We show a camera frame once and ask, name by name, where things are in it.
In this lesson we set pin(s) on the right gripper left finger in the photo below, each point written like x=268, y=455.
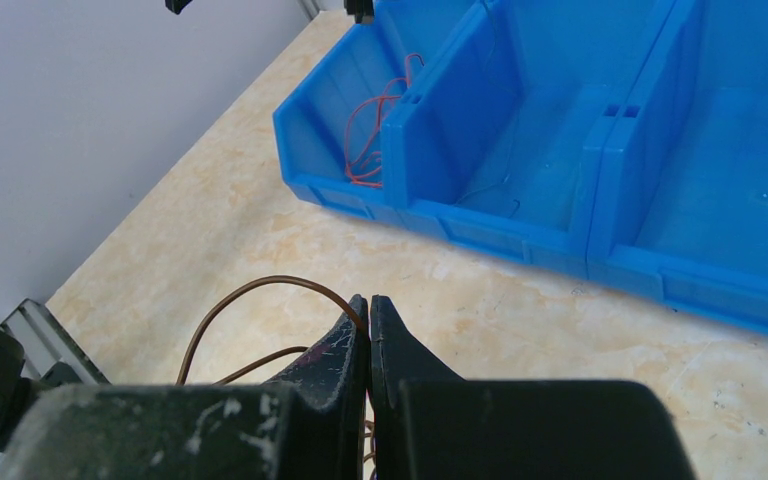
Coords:
x=320, y=433

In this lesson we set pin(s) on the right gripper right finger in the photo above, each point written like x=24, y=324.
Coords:
x=396, y=355

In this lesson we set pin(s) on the blue three-compartment bin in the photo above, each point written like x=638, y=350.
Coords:
x=621, y=142

